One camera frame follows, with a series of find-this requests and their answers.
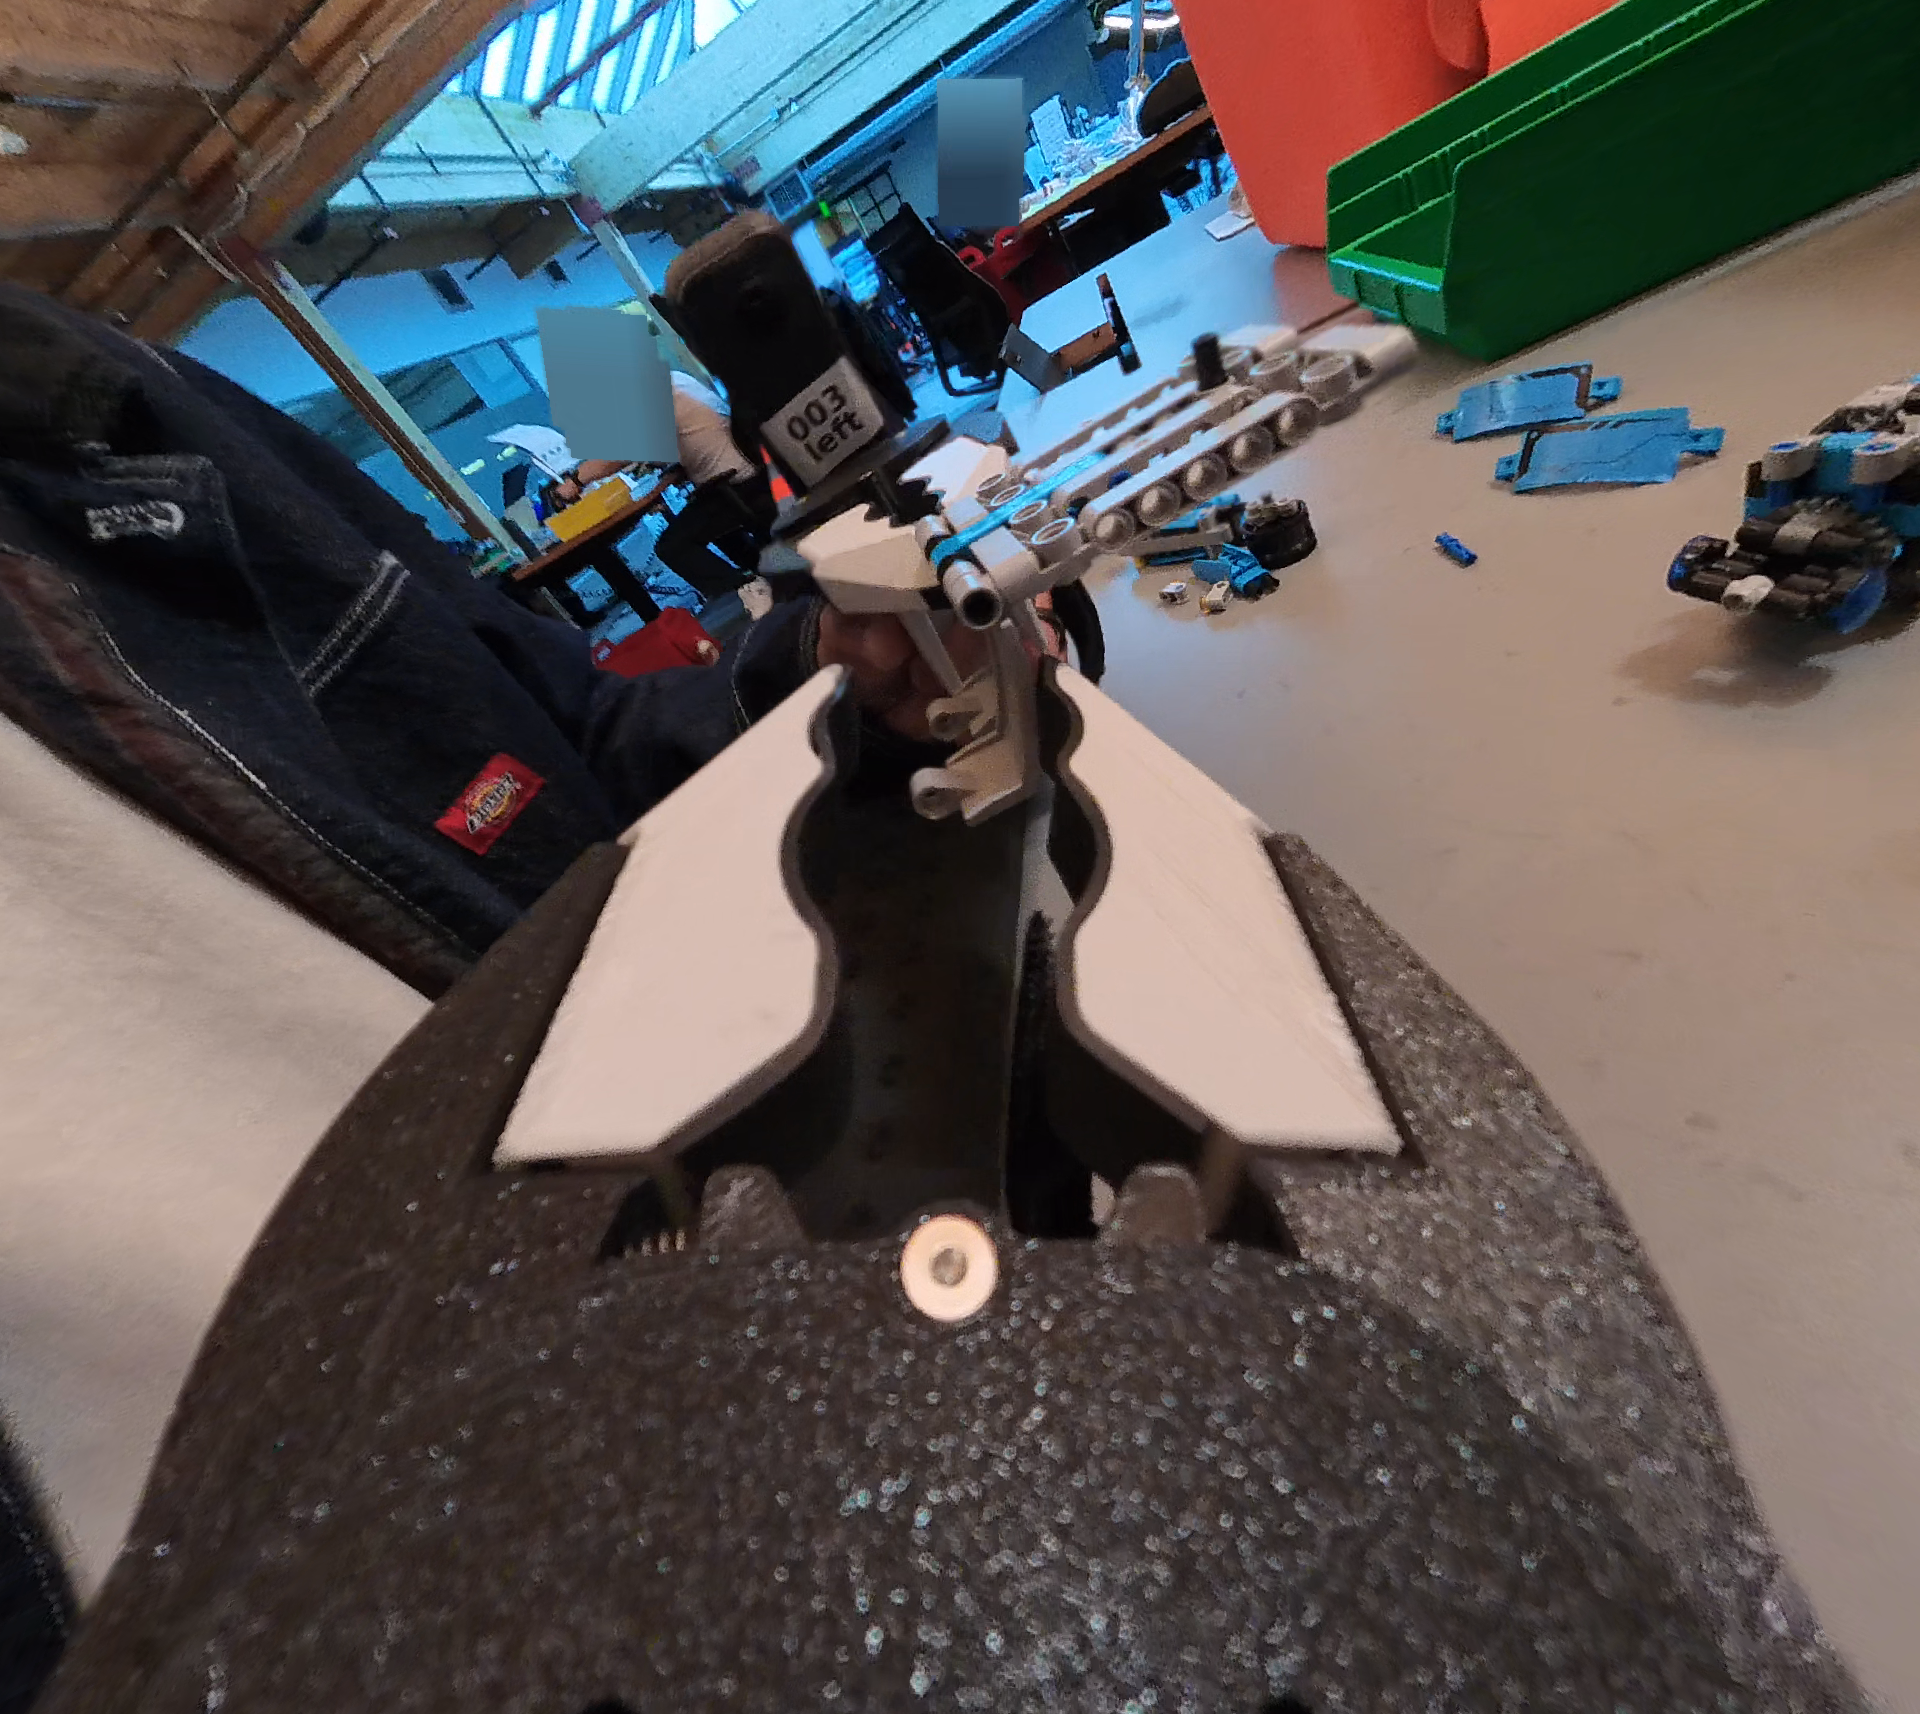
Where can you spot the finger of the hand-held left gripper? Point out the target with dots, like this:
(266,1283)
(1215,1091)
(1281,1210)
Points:
(872,569)

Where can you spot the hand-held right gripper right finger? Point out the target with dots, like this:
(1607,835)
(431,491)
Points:
(1231,980)

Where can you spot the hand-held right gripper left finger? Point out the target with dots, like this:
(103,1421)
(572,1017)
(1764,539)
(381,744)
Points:
(675,996)

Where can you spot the grey blue brick assembly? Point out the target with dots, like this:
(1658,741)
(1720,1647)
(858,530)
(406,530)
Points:
(1201,456)

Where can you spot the person's left forearm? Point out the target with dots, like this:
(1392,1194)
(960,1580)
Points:
(705,711)

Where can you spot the grey desk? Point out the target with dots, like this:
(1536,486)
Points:
(1561,845)

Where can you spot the person's left hand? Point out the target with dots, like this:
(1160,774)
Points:
(872,681)

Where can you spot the black office chair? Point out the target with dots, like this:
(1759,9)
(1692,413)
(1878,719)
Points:
(946,291)

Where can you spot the blue black wheel assembly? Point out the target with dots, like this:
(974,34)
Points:
(1245,546)

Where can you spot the person's white shirt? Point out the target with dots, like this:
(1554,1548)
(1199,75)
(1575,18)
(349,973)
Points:
(181,1144)

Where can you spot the person's denim jacket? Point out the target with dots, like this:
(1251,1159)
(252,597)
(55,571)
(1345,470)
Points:
(271,665)

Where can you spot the orange plastic bin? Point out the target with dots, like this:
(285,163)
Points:
(1352,6)

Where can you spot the black blue motor assembly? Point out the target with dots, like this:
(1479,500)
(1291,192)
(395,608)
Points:
(1816,530)

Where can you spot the green plastic bin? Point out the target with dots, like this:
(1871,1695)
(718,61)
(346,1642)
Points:
(1681,125)

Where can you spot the black metal bracket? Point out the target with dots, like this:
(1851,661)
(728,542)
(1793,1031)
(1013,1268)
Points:
(1086,341)

